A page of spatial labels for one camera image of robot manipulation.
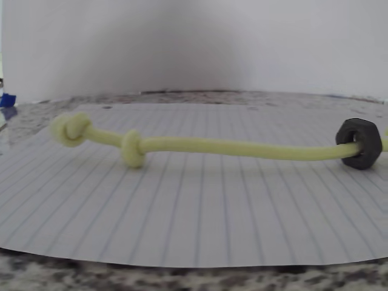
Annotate lined paper sheet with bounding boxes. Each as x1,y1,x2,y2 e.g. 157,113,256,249
0,102,388,269

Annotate yellow knotted rope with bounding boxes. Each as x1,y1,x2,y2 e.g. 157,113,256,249
50,112,388,170

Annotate blue tape piece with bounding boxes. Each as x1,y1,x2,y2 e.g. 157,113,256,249
0,93,18,109

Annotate black hex nut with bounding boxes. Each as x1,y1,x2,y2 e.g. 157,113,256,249
335,118,383,171

